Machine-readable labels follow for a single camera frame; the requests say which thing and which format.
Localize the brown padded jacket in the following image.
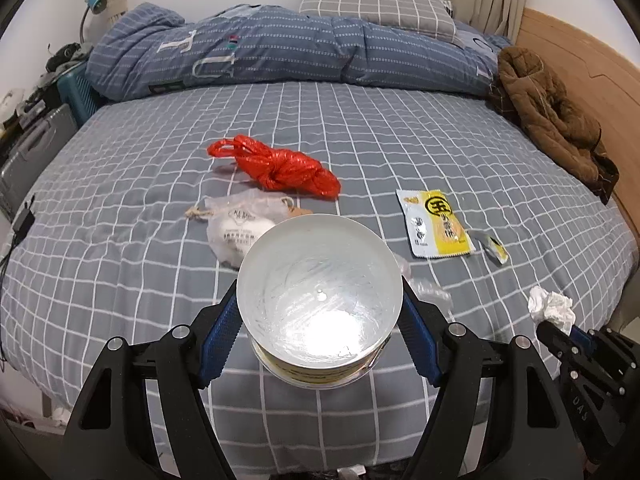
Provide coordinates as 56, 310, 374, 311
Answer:
487, 47, 620, 205

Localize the yellow paper tub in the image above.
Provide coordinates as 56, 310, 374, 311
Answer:
236, 213, 405, 392

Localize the wooden headboard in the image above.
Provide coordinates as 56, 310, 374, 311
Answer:
515, 7, 640, 241

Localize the grey checked pillow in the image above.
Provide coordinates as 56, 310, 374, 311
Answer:
299, 0, 458, 43

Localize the white face mask package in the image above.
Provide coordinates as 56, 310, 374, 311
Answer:
186, 191, 313, 275

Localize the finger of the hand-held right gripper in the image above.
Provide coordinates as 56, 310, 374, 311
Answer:
536, 320, 626, 402
572, 326, 640, 387

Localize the blue desk lamp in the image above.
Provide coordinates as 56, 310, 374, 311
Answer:
80, 0, 108, 46

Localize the bed with grey checked sheet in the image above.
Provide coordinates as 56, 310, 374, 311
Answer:
0, 80, 640, 480

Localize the white tissue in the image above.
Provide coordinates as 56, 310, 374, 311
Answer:
527, 285, 576, 336

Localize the teal plastic crate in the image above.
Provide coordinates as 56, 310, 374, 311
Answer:
57, 67, 103, 128

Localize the clear crumpled plastic bag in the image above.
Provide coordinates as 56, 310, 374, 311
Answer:
395, 255, 453, 311

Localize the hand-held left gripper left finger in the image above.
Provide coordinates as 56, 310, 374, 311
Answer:
60, 280, 246, 480

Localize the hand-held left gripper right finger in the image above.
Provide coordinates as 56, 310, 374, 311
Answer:
397, 284, 593, 480

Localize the blue checked quilt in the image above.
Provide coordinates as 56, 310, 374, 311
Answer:
85, 2, 511, 103

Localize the grey hard suitcase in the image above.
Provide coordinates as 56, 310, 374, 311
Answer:
0, 105, 78, 216

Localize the red plastic bag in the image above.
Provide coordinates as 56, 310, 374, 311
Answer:
207, 135, 342, 202

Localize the yellow snack packet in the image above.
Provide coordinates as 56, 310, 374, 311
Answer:
396, 187, 476, 259

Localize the small yellow sachet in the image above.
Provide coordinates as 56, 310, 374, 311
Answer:
472, 232, 510, 265

